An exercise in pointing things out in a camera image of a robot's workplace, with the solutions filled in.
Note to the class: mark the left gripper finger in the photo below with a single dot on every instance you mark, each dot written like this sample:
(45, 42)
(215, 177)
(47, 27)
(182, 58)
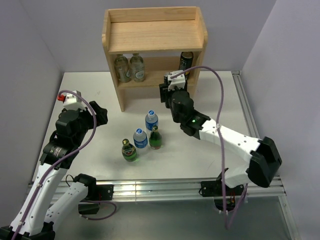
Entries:
(96, 108)
(101, 115)

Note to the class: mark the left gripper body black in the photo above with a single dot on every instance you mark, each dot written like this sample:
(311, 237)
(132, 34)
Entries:
(87, 121)

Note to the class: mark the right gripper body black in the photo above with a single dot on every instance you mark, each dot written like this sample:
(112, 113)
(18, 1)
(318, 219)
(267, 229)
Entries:
(167, 96)

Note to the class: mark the dark beverage can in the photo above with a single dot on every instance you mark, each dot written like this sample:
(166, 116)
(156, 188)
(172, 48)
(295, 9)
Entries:
(167, 77)
(186, 60)

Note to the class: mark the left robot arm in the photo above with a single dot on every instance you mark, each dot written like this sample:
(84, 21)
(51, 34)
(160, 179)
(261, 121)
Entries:
(38, 219)

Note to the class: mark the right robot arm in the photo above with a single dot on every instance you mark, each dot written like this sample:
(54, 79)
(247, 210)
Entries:
(261, 156)

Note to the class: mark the wooden two-tier shelf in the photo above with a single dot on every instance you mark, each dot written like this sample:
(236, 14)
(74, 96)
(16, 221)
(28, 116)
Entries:
(156, 31)

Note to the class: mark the water bottle blue label rear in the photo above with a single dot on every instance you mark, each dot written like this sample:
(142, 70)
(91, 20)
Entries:
(151, 119)

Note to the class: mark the water bottle blue label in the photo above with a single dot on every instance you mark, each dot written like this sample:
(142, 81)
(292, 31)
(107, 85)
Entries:
(151, 119)
(140, 139)

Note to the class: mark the green glass bottle rear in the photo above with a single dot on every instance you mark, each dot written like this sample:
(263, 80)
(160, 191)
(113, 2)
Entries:
(155, 140)

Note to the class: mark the green glass bottle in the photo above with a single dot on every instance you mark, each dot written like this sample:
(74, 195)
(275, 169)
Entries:
(155, 140)
(128, 150)

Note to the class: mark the water bottle blue label front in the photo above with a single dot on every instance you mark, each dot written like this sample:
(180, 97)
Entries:
(140, 139)

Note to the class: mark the green glass bottle front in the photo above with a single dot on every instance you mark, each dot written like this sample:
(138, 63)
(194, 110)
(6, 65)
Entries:
(128, 150)

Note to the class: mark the clear glass bottle left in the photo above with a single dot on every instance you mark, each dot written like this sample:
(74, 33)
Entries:
(122, 68)

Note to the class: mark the clear glass bottle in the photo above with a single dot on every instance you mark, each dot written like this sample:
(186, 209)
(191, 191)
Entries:
(137, 68)
(122, 68)

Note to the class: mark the clear glass bottle right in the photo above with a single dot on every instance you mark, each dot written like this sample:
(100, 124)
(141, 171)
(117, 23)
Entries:
(137, 68)

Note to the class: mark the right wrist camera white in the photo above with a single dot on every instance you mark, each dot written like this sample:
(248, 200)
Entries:
(178, 81)

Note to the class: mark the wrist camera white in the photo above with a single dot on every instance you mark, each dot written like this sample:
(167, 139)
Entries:
(70, 101)
(178, 81)

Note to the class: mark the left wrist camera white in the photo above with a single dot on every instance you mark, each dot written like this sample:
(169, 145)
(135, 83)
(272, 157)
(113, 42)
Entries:
(70, 101)

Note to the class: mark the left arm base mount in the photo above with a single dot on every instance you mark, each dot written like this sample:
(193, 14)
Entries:
(100, 197)

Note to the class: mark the aluminium front rail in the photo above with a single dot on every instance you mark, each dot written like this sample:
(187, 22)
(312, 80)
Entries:
(167, 190)

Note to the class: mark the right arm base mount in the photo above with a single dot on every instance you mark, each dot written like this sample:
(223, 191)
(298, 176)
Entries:
(213, 189)

